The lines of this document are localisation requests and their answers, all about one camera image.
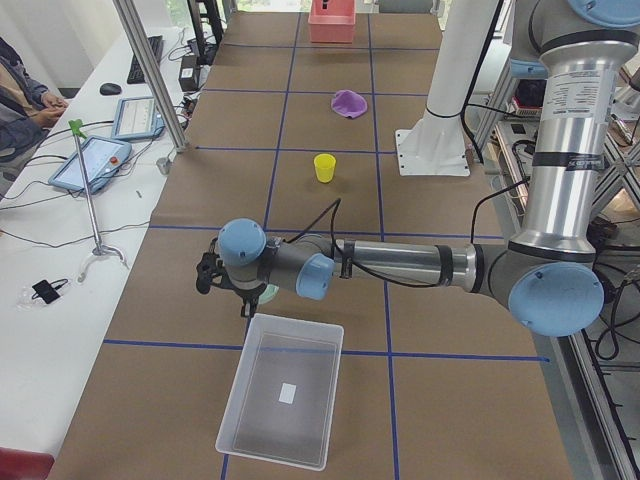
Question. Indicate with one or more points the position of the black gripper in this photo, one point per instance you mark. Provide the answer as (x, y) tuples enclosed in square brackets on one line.
[(246, 296)]

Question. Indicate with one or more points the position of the pale green bowl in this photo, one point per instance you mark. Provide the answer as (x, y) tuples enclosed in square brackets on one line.
[(268, 294)]

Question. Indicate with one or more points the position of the yellow plastic cup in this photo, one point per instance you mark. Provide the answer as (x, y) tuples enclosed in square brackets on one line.
[(324, 166)]

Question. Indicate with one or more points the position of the purple cloth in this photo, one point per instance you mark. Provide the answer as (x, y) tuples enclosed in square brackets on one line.
[(349, 104)]

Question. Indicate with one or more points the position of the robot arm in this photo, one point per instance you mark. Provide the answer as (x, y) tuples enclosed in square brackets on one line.
[(544, 275)]

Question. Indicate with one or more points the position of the white label in box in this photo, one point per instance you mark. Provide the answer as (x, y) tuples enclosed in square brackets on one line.
[(287, 393)]

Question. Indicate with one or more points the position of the clear plastic box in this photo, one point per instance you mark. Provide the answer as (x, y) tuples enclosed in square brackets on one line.
[(255, 424)]

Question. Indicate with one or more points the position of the black power adapter box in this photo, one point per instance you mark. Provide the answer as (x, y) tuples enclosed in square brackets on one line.
[(189, 74)]

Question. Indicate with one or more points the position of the small black device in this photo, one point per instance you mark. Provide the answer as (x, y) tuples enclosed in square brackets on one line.
[(48, 291)]

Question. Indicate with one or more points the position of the near teach pendant tablet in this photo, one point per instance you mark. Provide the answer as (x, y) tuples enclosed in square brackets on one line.
[(103, 157)]

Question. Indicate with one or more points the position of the teach pendant tablet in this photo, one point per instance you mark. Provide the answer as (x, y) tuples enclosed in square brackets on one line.
[(137, 119), (103, 157)]

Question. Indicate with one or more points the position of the far teach pendant tablet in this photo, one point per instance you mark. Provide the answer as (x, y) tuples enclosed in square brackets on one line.
[(137, 119)]

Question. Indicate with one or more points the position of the metal stand with green clip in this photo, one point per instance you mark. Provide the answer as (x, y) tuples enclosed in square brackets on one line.
[(101, 251)]

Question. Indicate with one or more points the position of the black computer mouse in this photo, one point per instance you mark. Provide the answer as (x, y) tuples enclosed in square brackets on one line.
[(110, 89)]

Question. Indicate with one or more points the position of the red chair corner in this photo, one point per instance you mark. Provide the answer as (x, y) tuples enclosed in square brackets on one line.
[(19, 464)]

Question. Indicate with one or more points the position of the seated person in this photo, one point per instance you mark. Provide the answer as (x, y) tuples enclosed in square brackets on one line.
[(29, 110)]

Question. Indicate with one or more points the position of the pink plastic bin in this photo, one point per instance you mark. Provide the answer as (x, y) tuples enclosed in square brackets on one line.
[(332, 21)]

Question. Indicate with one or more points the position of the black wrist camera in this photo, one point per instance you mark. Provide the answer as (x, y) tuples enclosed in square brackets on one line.
[(208, 271)]

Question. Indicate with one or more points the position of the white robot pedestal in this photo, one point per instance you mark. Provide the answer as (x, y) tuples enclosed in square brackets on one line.
[(435, 145)]

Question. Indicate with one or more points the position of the aluminium frame post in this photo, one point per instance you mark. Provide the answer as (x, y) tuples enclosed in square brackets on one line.
[(141, 48)]

